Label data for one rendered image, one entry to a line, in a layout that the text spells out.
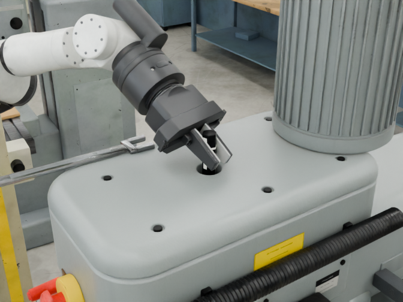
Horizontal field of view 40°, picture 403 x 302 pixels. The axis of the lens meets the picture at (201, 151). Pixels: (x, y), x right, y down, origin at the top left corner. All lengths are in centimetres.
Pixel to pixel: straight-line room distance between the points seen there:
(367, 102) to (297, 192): 18
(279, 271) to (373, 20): 36
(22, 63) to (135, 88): 24
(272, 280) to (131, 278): 20
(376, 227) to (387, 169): 27
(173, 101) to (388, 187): 46
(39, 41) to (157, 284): 46
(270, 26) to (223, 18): 101
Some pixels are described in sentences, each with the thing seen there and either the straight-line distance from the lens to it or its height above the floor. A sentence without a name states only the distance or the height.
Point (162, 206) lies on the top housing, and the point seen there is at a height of 189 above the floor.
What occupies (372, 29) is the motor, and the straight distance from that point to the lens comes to 81.
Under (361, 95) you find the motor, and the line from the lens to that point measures 84.
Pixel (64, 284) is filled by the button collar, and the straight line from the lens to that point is 78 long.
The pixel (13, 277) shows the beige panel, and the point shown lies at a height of 43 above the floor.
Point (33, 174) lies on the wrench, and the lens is 82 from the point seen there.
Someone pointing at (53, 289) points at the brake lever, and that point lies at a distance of 91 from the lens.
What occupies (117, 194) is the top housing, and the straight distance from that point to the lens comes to 76.
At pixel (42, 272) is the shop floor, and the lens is 366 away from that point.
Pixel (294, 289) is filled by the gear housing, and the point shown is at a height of 171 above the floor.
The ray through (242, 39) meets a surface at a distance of 714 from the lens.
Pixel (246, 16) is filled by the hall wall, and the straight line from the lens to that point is 764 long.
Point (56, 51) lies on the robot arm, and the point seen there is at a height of 202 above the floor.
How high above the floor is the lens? 230
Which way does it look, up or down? 28 degrees down
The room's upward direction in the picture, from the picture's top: straight up
